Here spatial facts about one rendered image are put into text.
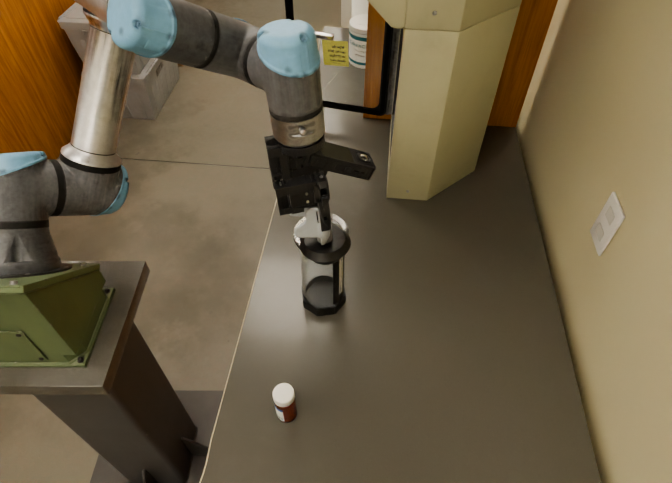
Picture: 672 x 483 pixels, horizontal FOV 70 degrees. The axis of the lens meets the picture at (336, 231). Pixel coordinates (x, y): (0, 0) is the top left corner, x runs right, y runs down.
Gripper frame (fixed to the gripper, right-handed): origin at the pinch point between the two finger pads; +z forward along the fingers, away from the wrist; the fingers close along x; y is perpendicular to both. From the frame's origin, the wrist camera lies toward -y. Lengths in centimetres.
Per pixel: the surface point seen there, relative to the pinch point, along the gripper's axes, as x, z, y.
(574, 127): -25, 7, -67
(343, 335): 2.1, 29.7, -1.4
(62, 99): -238, 76, 115
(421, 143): -32.3, 9.1, -30.9
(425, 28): -31.1, -19.4, -29.3
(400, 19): -32.7, -21.3, -24.6
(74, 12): -254, 34, 93
